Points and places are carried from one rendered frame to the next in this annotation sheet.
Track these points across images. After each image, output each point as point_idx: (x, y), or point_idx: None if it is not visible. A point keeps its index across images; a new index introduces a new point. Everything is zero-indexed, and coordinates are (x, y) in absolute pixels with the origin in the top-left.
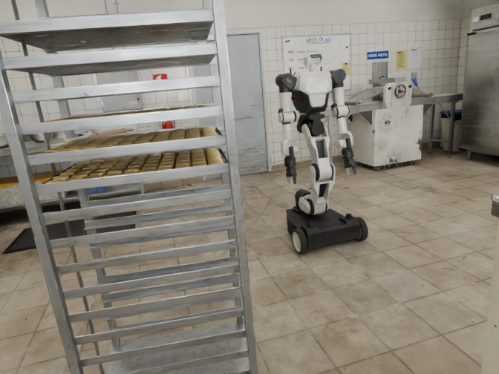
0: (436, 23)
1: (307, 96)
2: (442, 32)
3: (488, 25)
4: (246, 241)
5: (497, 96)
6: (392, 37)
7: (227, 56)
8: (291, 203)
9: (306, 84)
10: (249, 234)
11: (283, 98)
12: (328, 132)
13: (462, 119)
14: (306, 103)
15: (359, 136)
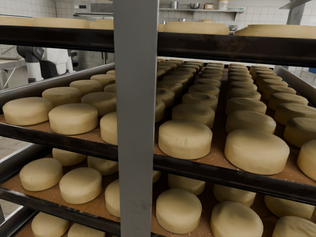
0: (42, 1)
1: (54, 65)
2: (47, 8)
3: (85, 12)
4: (9, 214)
5: (98, 55)
6: (16, 5)
7: None
8: (4, 156)
9: (54, 55)
10: (1, 205)
11: (34, 68)
12: (0, 84)
13: (79, 67)
14: (53, 72)
15: (18, 84)
